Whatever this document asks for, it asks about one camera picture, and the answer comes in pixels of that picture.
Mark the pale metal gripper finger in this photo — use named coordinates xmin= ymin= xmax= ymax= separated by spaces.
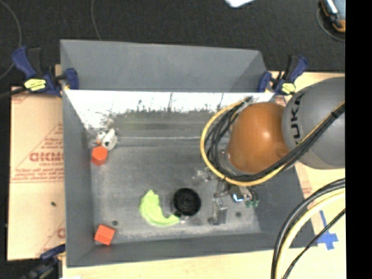
xmin=191 ymin=168 xmax=216 ymax=186
xmin=207 ymin=197 xmax=229 ymax=226

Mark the black round lid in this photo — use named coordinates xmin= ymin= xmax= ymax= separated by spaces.
xmin=172 ymin=187 xmax=202 ymax=217

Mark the light green curved toy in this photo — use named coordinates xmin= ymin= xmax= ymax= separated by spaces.
xmin=138 ymin=189 xmax=182 ymax=227

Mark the white toy animal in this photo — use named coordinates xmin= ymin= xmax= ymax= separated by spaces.
xmin=95 ymin=128 xmax=119 ymax=151

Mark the orange hexagonal block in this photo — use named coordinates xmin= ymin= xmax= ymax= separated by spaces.
xmin=91 ymin=145 xmax=109 ymax=167

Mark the orange cube block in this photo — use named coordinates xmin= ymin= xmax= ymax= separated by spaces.
xmin=93 ymin=224 xmax=116 ymax=246

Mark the grey metal bin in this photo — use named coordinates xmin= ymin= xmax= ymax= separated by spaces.
xmin=59 ymin=38 xmax=317 ymax=269

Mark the brown cardboard board red print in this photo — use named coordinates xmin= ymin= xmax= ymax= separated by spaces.
xmin=6 ymin=85 xmax=67 ymax=262

